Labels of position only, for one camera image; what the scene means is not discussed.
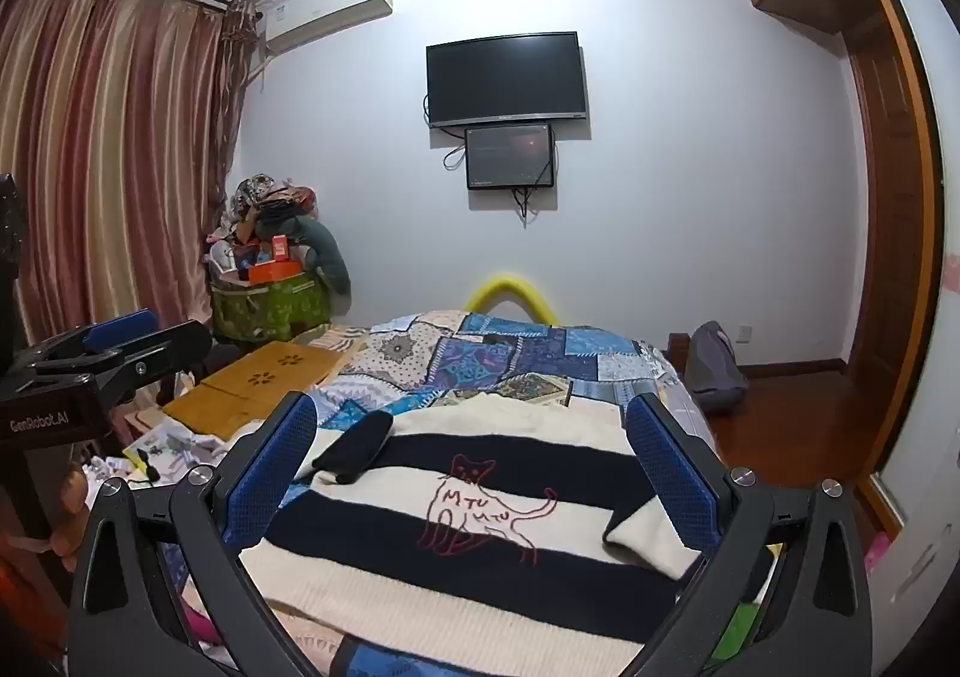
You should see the blue patchwork quilt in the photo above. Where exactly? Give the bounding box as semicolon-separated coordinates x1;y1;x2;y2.
161;308;725;677

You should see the pile of mixed clothes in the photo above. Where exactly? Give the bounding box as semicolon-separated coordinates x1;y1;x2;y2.
202;172;325;273

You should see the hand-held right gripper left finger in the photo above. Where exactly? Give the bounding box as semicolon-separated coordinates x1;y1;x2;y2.
66;390;323;677

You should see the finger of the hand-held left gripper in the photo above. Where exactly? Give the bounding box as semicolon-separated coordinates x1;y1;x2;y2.
15;308;162;378
34;319;215;399

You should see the white and navy fuzzy sock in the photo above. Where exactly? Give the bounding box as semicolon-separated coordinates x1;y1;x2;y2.
238;392;722;652

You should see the striped pink curtain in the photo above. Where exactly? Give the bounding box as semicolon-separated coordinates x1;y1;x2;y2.
0;0;257;352

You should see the person's left hand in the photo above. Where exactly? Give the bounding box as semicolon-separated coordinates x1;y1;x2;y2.
43;461;89;574

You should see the small black wall monitor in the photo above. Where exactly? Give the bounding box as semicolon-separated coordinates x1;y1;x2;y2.
464;124;557;191

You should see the yellow foam tube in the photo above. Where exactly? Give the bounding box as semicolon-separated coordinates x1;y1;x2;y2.
463;273;560;328

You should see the pink cloth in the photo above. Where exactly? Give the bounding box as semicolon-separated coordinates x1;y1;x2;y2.
175;605;223;649

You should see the grey backpack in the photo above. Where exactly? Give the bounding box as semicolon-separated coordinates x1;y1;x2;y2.
683;320;750;416

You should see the green fabric storage box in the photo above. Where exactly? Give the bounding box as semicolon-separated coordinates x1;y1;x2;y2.
209;270;333;342

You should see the orange box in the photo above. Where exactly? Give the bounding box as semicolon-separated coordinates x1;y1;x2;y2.
247;259;303;286

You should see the pile of papers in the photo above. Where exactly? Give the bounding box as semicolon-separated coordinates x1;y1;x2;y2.
82;417;242;492

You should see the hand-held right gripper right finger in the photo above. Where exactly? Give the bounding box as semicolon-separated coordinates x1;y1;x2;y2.
624;392;875;677

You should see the black wall television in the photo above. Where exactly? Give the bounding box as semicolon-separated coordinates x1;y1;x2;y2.
425;32;588;130

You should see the wooden door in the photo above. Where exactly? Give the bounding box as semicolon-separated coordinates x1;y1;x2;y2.
836;0;947;543

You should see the white air conditioner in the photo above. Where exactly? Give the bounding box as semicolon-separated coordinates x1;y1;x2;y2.
253;0;395;58

